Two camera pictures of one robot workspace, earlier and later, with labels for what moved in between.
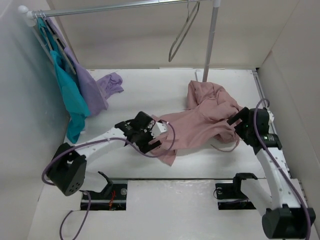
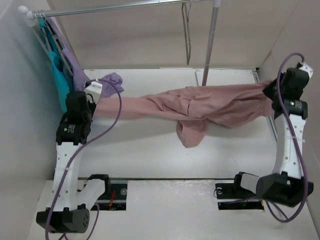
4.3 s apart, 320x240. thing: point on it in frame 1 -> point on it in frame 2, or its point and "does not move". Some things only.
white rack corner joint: x=30 y=20 does not move
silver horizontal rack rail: x=42 y=12 does not move
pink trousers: x=209 y=107 -> x=194 y=108
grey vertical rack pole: x=210 y=43 does not move
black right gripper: x=241 y=114 -> x=268 y=90
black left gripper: x=144 y=145 -> x=94 y=106
